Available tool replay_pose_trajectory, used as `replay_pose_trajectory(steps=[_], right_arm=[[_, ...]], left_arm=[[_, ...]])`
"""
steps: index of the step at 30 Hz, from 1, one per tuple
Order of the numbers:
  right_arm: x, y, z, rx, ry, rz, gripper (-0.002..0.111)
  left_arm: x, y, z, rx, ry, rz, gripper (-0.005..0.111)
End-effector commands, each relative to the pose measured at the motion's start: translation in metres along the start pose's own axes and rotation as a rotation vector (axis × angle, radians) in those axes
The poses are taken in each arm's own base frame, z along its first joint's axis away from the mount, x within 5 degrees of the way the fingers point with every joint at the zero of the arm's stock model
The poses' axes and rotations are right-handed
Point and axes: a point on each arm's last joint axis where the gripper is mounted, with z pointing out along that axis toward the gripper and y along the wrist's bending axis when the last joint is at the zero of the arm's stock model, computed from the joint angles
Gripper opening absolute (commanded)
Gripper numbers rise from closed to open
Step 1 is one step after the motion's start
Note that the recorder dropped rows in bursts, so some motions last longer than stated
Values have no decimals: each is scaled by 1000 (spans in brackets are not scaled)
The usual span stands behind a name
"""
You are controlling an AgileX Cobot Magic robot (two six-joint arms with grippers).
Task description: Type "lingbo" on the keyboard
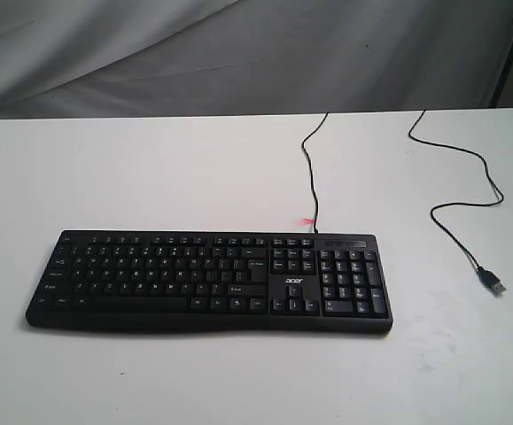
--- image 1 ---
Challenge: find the black acer keyboard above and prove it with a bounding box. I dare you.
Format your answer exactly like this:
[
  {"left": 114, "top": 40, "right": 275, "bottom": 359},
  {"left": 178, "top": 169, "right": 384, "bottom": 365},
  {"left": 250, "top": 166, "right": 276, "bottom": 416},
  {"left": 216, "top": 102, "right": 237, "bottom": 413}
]
[{"left": 26, "top": 230, "right": 393, "bottom": 334}]

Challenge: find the grey backdrop cloth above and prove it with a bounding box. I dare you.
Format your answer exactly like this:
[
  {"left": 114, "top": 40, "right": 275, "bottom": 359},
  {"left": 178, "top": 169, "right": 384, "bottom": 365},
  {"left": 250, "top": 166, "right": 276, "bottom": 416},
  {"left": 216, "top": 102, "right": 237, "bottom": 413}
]
[{"left": 0, "top": 1, "right": 513, "bottom": 119}]

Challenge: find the black USB cable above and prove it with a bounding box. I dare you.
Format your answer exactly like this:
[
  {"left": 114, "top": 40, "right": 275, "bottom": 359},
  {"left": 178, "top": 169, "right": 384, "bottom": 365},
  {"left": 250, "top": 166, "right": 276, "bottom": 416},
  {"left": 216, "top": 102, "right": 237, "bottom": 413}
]
[{"left": 300, "top": 108, "right": 508, "bottom": 298}]

